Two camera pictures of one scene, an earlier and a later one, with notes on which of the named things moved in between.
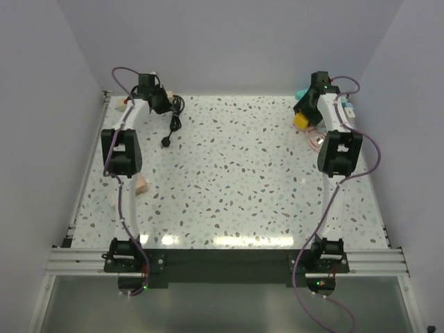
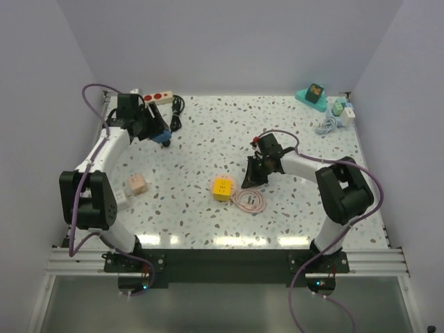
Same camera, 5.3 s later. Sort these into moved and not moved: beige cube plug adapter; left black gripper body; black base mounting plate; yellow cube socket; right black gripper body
Moved: right black gripper body; yellow cube socket; left black gripper body
Not moved: beige cube plug adapter; black base mounting plate
